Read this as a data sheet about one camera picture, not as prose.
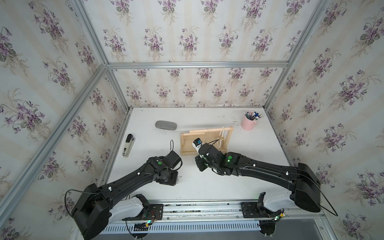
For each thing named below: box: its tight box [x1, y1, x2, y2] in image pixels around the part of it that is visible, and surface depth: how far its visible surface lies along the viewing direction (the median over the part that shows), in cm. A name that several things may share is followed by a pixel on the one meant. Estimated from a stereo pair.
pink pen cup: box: [241, 111, 261, 131], surface depth 103 cm
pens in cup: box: [244, 111, 262, 121], surface depth 103 cm
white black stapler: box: [122, 133, 136, 158], surface depth 97 cm
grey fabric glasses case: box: [155, 120, 178, 131], surface depth 107 cm
